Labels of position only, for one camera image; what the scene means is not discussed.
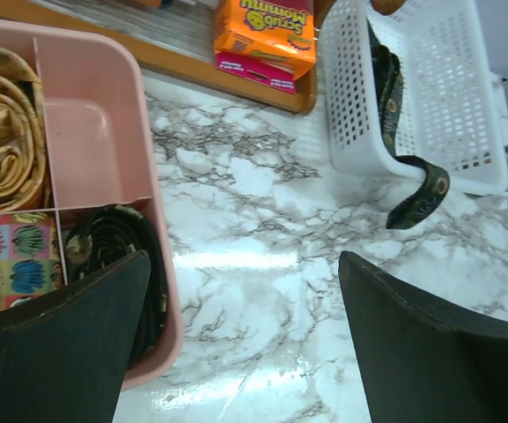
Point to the wooden shelf rack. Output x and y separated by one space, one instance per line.
172 64

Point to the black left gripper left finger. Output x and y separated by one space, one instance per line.
63 356

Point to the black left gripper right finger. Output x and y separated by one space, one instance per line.
422 358

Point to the pink divided organizer box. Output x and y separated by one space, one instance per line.
100 149

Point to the white plastic basket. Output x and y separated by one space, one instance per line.
448 115

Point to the dark green nature-print tie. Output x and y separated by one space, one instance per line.
389 84

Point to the rolled black patterned tie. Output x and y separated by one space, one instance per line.
109 234

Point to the rolled gold tie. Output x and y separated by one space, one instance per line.
24 175

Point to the orange Scrub Mommy box bottom right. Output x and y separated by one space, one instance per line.
268 42

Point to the rolled colourful pop-art tie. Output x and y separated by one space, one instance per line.
30 258

